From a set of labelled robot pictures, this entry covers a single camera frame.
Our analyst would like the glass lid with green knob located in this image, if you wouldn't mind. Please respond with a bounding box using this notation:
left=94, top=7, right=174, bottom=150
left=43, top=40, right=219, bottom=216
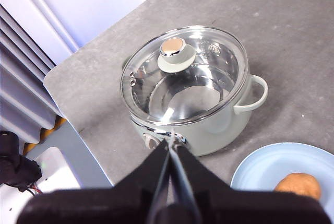
left=120, top=25, right=249, bottom=126

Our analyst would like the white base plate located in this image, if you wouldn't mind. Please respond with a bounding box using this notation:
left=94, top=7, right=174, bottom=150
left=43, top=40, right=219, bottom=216
left=0, top=147, right=81, bottom=224

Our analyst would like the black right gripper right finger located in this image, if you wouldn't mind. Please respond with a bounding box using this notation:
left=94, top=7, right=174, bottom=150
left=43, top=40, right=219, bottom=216
left=158, top=144, right=331, bottom=224

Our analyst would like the white ribbed panel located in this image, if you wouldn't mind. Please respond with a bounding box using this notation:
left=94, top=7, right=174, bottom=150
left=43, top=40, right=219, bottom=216
left=0, top=4, right=65, bottom=145

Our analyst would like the pale green electric steamer pot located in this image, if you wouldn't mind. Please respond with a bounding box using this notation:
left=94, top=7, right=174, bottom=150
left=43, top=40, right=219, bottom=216
left=120, top=25, right=269, bottom=157

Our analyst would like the brown potato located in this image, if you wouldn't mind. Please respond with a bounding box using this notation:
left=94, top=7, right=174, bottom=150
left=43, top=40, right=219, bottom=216
left=273, top=173, right=321, bottom=200

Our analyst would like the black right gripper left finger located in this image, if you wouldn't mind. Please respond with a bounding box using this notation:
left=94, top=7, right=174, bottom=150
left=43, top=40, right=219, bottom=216
left=17, top=139, right=170, bottom=224

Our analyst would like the grey metal frame beam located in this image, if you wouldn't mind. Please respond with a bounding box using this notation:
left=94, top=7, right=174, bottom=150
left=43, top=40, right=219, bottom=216
left=25, top=121, right=114, bottom=191

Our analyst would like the blue round plate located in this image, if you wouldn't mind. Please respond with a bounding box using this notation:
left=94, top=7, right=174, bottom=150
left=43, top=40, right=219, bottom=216
left=231, top=142, right=334, bottom=196

